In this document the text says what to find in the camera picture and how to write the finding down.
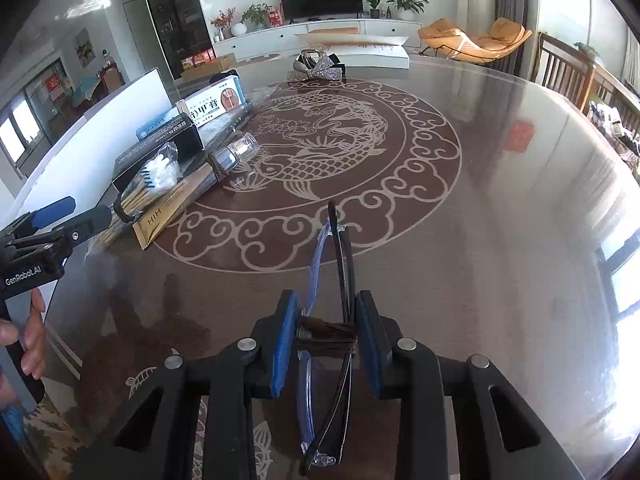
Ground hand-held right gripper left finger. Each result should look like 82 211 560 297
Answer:
70 289 301 480

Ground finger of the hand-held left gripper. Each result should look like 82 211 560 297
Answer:
47 204 118 257
0 196 76 241

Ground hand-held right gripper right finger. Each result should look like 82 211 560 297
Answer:
354 290 583 480

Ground brown hair tie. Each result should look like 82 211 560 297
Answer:
295 317 359 357
206 151 230 182

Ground black hair tie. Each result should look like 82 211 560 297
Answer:
113 191 142 224

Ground pack of wooden cotton swabs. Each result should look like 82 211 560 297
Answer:
90 142 183 252

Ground blue black eyeglasses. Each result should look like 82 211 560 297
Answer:
297 200 358 476

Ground person's left hand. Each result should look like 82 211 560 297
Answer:
0 289 48 411

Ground slim gold box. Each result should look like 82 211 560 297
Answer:
132 165 221 252

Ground white board panel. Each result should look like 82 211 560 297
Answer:
0 67 174 242

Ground blue and white box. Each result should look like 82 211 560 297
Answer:
135 110 187 142

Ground red window sticker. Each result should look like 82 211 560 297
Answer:
44 73 66 106

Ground blue cloth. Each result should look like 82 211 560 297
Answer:
72 77 109 107

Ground clear glass bottle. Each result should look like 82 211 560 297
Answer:
207 132 261 179

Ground white medicine box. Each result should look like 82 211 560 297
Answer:
175 82 249 129

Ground white door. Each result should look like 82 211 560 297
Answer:
122 0 151 87

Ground cardboard box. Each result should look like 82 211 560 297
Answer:
179 49 237 84

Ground black display cabinet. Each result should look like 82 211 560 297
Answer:
137 0 216 81

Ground red flowers in vase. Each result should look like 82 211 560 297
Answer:
209 7 237 42

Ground silver sequin bow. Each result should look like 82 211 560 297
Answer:
286 57 346 83

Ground white television cabinet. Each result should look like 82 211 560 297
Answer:
215 17 424 62

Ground leafy green potted plant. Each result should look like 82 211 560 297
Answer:
241 3 274 29

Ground small black box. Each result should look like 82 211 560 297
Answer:
325 54 349 81

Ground white coffee table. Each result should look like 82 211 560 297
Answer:
225 42 412 70

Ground white long package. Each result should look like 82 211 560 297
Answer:
294 32 411 50

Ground orange lounge chair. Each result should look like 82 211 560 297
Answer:
417 17 534 64

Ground wooden chair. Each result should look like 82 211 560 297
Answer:
532 32 640 128

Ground large potted plant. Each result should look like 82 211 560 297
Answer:
385 0 430 22

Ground grey curtain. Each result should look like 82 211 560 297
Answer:
492 0 541 77

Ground wall painting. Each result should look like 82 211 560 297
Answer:
74 27 96 69

